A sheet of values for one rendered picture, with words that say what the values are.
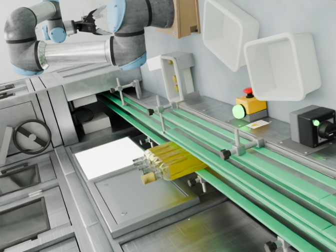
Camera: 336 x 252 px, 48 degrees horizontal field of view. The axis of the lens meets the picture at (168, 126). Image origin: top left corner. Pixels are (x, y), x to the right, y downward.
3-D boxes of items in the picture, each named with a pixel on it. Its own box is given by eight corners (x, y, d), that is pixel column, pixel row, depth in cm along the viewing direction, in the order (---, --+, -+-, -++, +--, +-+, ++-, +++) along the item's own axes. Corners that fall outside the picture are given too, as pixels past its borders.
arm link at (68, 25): (63, 22, 189) (67, 38, 193) (72, 20, 190) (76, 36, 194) (61, 20, 195) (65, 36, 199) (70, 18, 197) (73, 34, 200)
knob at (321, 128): (332, 135, 94) (342, 138, 91) (318, 140, 92) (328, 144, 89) (331, 118, 92) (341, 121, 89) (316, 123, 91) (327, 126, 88)
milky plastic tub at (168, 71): (184, 96, 182) (167, 101, 179) (175, 51, 175) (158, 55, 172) (200, 102, 166) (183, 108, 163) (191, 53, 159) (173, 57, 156)
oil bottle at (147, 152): (190, 146, 158) (143, 163, 152) (187, 134, 157) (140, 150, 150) (196, 150, 153) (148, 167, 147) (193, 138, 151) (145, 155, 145)
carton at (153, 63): (156, 57, 202) (146, 59, 200) (172, 51, 179) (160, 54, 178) (159, 68, 203) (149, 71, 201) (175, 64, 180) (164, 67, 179)
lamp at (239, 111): (239, 115, 123) (231, 118, 122) (237, 102, 122) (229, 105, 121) (247, 118, 119) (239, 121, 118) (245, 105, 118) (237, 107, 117)
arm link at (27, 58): (143, 32, 138) (-1, 41, 140) (147, 71, 144) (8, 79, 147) (145, 26, 148) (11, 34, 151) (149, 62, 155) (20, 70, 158)
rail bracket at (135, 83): (149, 97, 224) (114, 108, 218) (143, 70, 219) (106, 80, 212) (152, 98, 220) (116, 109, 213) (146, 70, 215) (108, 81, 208)
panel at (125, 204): (130, 139, 218) (72, 158, 207) (128, 135, 217) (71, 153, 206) (200, 203, 137) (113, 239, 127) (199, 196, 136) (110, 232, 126)
